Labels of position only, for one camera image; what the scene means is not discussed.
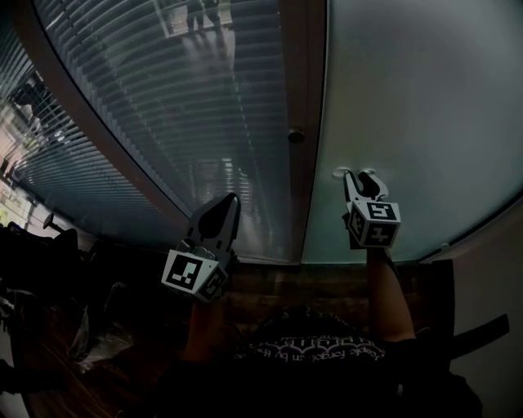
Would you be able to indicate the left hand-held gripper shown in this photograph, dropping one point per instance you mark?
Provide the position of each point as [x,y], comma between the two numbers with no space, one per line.
[186,271]

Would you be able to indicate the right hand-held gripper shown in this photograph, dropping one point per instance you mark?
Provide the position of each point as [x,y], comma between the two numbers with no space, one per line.
[374,224]

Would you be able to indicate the frosted glass door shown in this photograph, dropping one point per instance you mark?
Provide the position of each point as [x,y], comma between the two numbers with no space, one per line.
[417,106]

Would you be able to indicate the person's left forearm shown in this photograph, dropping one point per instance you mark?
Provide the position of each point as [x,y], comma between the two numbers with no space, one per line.
[204,326]

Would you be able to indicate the person's right forearm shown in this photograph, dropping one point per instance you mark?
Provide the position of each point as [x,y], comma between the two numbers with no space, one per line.
[388,298]

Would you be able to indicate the round dark knob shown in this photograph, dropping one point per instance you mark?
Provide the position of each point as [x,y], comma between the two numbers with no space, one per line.
[296,136]

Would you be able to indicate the grey venetian blind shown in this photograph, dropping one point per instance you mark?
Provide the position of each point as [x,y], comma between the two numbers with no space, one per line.
[61,171]
[184,102]

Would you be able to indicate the clear plastic bag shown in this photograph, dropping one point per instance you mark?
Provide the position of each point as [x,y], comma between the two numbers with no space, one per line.
[100,334]

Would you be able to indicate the brown wooden window mullion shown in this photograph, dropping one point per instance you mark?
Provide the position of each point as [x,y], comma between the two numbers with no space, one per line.
[90,122]

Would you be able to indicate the black chair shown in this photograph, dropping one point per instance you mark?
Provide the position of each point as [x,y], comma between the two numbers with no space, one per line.
[37,253]

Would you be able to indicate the black printed t-shirt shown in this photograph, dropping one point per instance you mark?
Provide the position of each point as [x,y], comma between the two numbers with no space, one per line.
[327,388]

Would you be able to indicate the brown wooden door frame post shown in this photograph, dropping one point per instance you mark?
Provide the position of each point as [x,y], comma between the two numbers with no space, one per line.
[303,81]

